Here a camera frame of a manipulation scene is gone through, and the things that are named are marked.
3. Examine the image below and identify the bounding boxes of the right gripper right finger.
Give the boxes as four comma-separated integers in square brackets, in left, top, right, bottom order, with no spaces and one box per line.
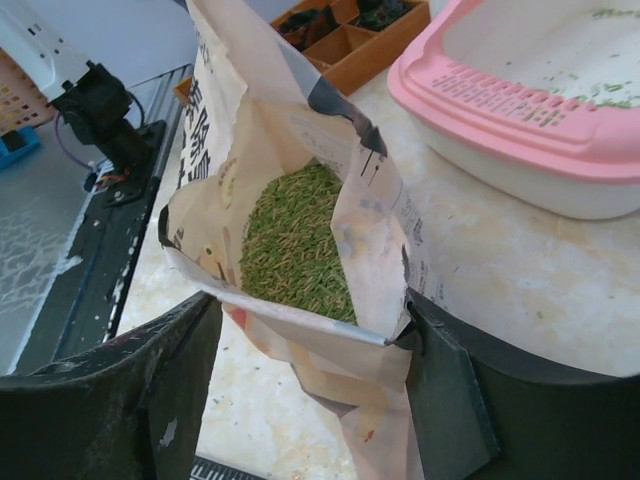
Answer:
[406,290,639,479]

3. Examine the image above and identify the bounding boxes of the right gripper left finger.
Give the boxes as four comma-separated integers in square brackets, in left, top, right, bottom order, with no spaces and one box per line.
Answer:
[1,292,222,479]

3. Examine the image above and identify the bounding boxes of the beige cat litter bag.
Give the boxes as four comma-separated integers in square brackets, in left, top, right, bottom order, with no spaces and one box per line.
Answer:
[159,1,446,479]

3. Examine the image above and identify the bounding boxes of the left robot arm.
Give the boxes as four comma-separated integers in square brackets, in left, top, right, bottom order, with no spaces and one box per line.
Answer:
[1,1,151,171]

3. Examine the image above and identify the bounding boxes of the green litter pellets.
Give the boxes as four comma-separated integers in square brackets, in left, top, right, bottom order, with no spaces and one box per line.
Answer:
[240,165,357,325]

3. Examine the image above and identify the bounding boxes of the pink litter box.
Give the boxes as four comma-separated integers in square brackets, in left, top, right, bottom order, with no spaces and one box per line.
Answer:
[387,1,639,220]

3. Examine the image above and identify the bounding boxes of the blue bin outside cell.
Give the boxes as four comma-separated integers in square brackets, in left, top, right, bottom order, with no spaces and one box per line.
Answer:
[0,126,41,170]

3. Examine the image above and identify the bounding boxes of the pink perforated basket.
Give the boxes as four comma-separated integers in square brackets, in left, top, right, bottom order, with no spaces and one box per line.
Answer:
[0,50,56,135]

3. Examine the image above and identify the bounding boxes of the orange compartment tray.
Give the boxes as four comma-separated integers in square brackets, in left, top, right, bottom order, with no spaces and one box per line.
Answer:
[186,1,430,104]

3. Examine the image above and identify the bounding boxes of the black part in tray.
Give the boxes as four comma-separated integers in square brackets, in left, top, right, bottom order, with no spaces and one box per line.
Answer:
[355,0,411,31]

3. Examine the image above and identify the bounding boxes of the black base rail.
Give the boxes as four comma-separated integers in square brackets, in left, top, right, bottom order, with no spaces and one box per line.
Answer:
[9,121,175,374]

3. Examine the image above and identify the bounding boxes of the black ring in tray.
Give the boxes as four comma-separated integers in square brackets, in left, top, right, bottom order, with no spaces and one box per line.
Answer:
[279,4,346,51]

